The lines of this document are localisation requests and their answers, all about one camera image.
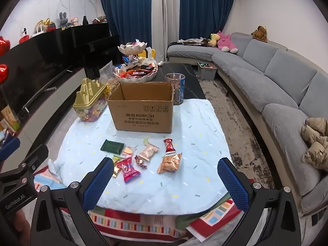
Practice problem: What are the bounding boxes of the gold candy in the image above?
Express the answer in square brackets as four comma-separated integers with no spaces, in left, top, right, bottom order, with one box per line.
[112,156,123,178]

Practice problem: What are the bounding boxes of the clear orange pastry packet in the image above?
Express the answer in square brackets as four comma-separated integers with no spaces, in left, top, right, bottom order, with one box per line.
[120,146,136,159]

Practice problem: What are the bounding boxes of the magenta snack packet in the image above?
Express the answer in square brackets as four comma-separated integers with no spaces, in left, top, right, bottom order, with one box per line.
[115,157,141,183]

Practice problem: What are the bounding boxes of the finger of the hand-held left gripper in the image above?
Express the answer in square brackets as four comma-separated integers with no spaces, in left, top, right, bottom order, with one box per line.
[0,145,49,178]
[0,133,21,161]

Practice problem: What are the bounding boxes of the grey curved sofa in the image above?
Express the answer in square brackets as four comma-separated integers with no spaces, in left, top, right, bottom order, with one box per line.
[166,32,328,233]

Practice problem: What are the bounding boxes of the tan padded jacket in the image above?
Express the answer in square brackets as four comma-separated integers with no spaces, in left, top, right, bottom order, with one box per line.
[300,117,328,171]

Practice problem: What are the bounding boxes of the gold white handbag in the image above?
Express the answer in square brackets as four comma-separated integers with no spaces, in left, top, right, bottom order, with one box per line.
[35,18,55,32]

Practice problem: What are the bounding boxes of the blue curtain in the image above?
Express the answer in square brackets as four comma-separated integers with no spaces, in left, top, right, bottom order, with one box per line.
[179,0,237,41]
[98,0,153,57]

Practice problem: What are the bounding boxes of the copper cracker bag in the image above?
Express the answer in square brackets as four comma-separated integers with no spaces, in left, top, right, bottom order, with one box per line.
[157,152,183,174]

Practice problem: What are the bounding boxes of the black upright piano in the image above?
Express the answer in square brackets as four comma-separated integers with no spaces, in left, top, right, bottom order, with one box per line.
[70,23,121,79]

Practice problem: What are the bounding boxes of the light blue speckled tablecloth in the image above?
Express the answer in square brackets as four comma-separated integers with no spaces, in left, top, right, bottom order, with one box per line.
[47,98,230,214]

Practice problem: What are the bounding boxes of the gold-lidded candy jar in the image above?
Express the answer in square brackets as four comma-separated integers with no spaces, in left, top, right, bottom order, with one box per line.
[73,77,109,122]

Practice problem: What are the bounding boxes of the red candy packet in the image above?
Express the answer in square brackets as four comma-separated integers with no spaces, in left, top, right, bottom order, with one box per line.
[163,138,175,154]

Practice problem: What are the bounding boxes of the white plush toy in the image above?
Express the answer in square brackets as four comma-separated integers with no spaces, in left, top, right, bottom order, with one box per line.
[140,56,163,68]

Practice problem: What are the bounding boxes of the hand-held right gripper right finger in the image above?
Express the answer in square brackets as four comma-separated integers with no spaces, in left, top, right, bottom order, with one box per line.
[217,157,301,246]

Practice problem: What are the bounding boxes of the colourful striped cloth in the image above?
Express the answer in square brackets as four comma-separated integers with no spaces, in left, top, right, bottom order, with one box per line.
[33,165,244,241]

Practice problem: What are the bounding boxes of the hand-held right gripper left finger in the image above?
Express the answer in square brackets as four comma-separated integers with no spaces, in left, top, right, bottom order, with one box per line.
[31,157,114,246]

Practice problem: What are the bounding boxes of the clear bag of peanuts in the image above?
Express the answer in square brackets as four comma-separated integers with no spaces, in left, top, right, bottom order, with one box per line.
[98,60,121,96]

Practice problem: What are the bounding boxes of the brown plush toy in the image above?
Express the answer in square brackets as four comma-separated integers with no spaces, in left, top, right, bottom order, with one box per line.
[251,26,268,43]

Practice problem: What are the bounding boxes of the brown cardboard box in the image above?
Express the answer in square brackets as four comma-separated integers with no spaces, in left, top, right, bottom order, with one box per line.
[107,81,175,134]

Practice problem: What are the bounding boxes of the pink plush toy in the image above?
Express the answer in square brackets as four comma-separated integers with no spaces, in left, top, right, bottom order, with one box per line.
[216,31,239,54]

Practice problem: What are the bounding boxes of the white shell tiered snack stand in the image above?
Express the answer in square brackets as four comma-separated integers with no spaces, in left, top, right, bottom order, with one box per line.
[113,41,160,82]

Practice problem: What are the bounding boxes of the clear tub of nuts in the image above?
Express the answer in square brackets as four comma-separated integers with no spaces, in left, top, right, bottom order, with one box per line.
[165,73,185,105]

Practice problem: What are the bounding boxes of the brown twist-wrapped candy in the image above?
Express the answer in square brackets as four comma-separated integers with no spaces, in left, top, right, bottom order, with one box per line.
[134,155,148,169]

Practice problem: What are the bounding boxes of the striped clothes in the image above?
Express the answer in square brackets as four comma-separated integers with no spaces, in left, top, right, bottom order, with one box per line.
[178,38,213,47]

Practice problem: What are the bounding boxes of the pile of assorted snack packets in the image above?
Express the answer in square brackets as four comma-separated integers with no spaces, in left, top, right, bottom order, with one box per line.
[115,56,157,79]

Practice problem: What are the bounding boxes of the yellow green carton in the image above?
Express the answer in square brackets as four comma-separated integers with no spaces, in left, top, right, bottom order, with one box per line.
[0,105,21,134]

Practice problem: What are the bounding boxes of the dark green snack packet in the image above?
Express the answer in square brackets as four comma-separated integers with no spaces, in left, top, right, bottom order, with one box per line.
[100,139,125,154]

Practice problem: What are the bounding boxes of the yellow chair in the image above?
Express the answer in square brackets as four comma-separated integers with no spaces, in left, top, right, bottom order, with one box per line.
[138,47,157,59]

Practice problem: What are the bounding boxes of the white red toy figure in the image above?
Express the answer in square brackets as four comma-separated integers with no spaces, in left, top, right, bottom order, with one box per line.
[19,27,32,44]

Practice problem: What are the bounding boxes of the grey storage bin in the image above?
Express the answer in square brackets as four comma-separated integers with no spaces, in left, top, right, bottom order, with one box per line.
[197,61,218,80]

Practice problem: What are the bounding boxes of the yellow plush toy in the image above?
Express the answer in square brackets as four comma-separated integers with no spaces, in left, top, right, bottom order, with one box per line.
[208,33,221,47]

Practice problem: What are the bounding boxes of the worn patterned rug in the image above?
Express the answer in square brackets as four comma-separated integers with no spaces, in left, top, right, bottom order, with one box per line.
[200,77,276,187]

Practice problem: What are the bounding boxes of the white sheer curtain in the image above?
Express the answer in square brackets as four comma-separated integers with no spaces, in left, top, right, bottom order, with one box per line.
[151,0,182,62]

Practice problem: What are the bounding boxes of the pale pink pastry packet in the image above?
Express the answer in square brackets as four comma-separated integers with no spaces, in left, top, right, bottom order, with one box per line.
[138,143,160,161]

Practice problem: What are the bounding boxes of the black television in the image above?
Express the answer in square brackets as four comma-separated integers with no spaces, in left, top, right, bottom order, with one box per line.
[0,27,85,110]

